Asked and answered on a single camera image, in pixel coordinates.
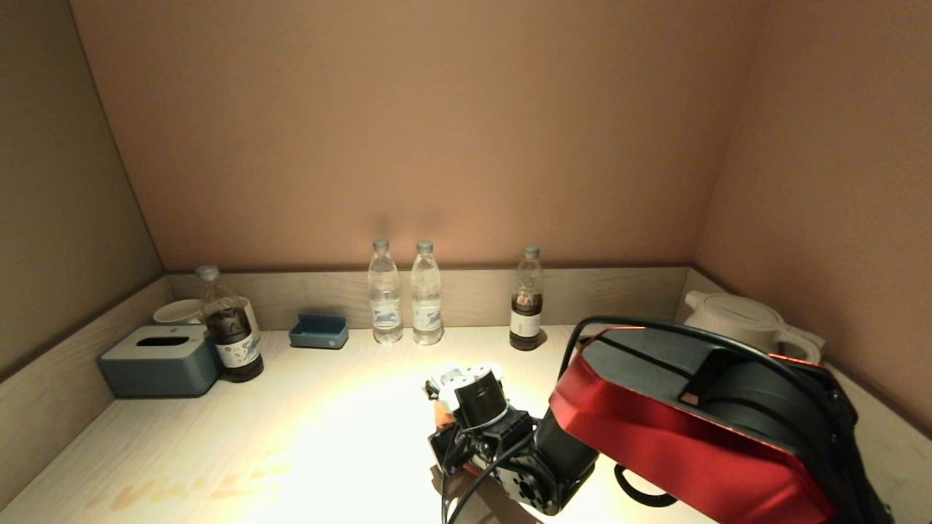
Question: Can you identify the long black cable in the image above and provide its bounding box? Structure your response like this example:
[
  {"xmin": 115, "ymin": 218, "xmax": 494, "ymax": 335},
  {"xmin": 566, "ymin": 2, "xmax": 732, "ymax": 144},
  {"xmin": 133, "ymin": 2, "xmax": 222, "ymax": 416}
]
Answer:
[{"xmin": 441, "ymin": 315, "xmax": 874, "ymax": 524}]

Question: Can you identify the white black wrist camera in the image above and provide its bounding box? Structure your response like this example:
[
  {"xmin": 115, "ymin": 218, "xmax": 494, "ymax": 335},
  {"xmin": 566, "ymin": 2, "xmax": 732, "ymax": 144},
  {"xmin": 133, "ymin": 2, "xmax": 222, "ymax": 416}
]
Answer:
[{"xmin": 426, "ymin": 362, "xmax": 510, "ymax": 430}]

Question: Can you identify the short black cable loop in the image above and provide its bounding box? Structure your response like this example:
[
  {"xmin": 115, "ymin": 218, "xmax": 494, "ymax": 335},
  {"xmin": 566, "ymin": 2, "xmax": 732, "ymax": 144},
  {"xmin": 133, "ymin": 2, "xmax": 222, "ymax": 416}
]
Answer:
[{"xmin": 614, "ymin": 464, "xmax": 679, "ymax": 509}]

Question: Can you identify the white electric kettle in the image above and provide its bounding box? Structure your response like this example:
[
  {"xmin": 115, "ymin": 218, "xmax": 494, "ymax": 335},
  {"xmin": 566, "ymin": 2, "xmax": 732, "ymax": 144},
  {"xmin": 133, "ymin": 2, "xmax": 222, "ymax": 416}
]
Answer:
[{"xmin": 684, "ymin": 291, "xmax": 826, "ymax": 365}]

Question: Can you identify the white ceramic cup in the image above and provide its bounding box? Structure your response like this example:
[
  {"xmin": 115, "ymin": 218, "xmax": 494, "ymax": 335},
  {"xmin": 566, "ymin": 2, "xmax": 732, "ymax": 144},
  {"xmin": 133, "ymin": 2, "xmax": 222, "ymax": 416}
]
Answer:
[{"xmin": 154, "ymin": 299, "xmax": 205, "ymax": 326}]

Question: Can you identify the small dark drink bottle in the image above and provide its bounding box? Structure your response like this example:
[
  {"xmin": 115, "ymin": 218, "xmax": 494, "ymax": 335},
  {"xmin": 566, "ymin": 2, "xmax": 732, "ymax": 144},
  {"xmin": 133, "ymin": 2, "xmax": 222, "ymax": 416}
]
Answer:
[{"xmin": 510, "ymin": 245, "xmax": 544, "ymax": 352}]

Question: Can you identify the clear water bottle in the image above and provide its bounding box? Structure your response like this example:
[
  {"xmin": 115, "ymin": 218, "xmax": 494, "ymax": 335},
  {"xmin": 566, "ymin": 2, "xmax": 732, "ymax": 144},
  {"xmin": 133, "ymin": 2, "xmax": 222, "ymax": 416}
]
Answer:
[
  {"xmin": 411, "ymin": 241, "xmax": 445, "ymax": 346},
  {"xmin": 368, "ymin": 239, "xmax": 404, "ymax": 345}
]

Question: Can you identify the small blue tray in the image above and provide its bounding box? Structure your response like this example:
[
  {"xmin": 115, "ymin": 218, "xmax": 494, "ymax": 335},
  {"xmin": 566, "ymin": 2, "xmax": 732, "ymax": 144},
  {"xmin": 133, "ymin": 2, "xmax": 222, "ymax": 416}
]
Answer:
[{"xmin": 289, "ymin": 314, "xmax": 350, "ymax": 351}]

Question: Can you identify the blue tissue box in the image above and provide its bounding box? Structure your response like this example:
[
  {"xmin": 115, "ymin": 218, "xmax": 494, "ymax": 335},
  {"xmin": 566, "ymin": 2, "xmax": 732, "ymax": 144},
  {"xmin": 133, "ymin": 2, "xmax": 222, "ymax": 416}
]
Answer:
[{"xmin": 100, "ymin": 325, "xmax": 223, "ymax": 398}]

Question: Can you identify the large dark drink bottle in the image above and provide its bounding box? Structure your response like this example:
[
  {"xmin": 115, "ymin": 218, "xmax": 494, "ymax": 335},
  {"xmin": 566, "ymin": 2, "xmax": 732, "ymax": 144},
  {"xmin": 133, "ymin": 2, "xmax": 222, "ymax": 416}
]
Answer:
[{"xmin": 197, "ymin": 265, "xmax": 265, "ymax": 384}]

